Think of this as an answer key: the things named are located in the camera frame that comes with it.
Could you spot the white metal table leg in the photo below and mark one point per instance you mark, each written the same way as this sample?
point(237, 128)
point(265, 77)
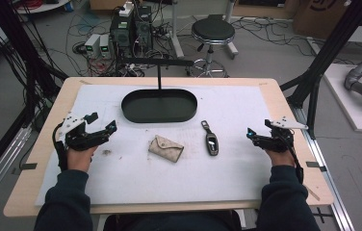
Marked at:
point(176, 32)
point(230, 38)

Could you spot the person's lap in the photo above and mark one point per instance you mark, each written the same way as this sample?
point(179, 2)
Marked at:
point(169, 223)

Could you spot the cardboard box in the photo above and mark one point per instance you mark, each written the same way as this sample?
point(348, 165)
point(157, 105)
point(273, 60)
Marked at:
point(323, 16)

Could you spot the person's left hand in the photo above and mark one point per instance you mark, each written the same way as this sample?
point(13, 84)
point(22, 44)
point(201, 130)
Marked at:
point(79, 159)

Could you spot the white power strip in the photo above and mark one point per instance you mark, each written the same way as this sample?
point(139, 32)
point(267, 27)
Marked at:
point(126, 9)

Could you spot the black oval tray with stand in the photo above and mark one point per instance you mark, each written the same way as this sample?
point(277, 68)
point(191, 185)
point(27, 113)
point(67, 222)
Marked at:
point(159, 107)

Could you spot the white floor board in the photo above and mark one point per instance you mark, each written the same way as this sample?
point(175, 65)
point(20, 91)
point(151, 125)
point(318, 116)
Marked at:
point(358, 115)

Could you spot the black round stool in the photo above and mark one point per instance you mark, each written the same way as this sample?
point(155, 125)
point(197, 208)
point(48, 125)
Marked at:
point(212, 30)

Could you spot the black metal frame stand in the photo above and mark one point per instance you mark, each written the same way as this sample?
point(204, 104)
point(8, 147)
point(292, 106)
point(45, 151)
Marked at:
point(326, 54)

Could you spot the black computer tower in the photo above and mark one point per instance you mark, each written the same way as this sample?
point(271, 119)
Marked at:
point(131, 30)

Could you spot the grey power supply unit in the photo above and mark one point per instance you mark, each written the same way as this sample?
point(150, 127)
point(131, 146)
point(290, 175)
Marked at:
point(92, 45)
point(104, 46)

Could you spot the white table mat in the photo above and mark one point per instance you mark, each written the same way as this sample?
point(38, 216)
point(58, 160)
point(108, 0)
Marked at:
point(156, 179)

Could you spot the person's right hand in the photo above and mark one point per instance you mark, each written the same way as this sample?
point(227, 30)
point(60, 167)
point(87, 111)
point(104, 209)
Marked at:
point(283, 159)

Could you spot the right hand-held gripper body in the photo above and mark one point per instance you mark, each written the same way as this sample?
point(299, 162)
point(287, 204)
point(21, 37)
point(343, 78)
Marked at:
point(278, 141)

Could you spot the black tape piece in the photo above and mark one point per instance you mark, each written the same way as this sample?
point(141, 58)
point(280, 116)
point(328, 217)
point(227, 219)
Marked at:
point(315, 165)
point(28, 166)

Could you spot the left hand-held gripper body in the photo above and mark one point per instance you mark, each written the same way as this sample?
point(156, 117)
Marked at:
point(76, 138)

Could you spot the black car key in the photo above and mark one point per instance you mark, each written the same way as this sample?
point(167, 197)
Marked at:
point(212, 141)

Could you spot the beige key case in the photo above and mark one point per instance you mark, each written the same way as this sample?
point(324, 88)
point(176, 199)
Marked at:
point(166, 148)

